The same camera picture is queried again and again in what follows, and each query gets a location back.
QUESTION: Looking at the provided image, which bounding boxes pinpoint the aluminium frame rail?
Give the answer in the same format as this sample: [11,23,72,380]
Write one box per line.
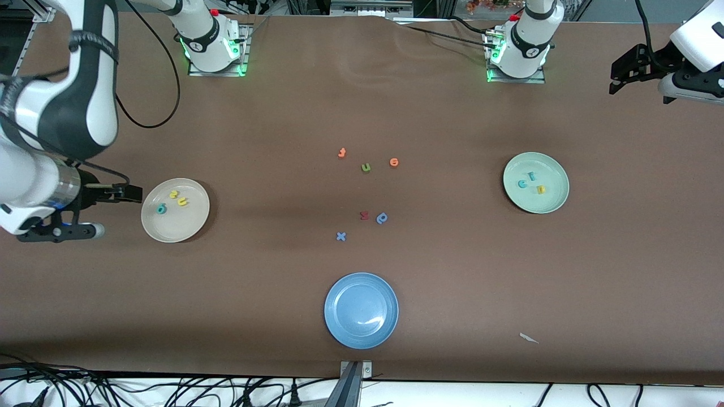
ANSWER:
[11,0,57,77]

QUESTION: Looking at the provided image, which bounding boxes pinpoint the grey metal box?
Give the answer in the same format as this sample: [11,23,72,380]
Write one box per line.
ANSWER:
[330,0,415,18]

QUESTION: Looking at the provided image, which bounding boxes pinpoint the blue round plate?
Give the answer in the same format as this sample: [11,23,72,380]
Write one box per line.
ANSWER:
[324,272,399,350]

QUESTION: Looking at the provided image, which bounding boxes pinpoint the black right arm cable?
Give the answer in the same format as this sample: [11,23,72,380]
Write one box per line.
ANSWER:
[68,0,182,187]

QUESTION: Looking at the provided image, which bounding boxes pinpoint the pale green round plate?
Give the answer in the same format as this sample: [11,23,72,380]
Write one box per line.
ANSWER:
[503,152,570,214]

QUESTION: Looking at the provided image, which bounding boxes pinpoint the brown table cover mat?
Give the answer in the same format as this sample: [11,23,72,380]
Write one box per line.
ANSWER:
[0,8,724,386]

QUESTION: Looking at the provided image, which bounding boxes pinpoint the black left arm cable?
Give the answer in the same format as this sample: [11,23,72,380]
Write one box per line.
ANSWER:
[633,0,662,68]

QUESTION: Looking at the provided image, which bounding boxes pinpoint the beige brown round plate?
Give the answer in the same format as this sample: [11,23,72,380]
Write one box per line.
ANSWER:
[141,178,210,244]

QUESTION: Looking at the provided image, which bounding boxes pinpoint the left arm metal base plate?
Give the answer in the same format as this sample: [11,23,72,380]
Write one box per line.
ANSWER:
[484,28,546,84]

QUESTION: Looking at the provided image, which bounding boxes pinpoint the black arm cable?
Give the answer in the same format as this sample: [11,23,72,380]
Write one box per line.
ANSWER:
[68,0,182,187]
[633,0,662,68]

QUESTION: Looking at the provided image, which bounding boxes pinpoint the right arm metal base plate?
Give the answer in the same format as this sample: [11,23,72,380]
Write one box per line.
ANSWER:
[188,23,252,77]

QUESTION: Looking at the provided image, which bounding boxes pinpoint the black cable bundle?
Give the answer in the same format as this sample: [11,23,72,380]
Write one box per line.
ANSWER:
[0,353,114,407]

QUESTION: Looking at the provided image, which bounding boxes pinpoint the metal camera stand bracket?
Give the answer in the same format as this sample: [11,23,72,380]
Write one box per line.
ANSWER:
[339,361,373,407]

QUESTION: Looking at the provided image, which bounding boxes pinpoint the black base power cable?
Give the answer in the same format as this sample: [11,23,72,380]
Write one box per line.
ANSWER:
[396,20,498,49]

